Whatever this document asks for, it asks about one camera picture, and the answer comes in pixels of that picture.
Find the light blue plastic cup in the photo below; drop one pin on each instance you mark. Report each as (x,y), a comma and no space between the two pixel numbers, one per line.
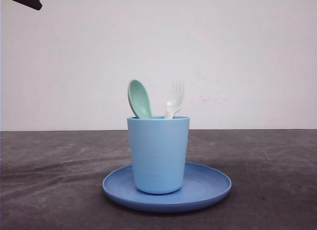
(158,151)

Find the mint green plastic spoon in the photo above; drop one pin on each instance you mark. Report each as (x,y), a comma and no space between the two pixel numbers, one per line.
(139,100)

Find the white plastic fork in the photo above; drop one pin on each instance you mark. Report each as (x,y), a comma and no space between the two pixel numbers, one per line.
(175,100)

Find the blue plastic plate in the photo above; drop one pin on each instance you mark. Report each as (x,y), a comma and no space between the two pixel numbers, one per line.
(202,187)

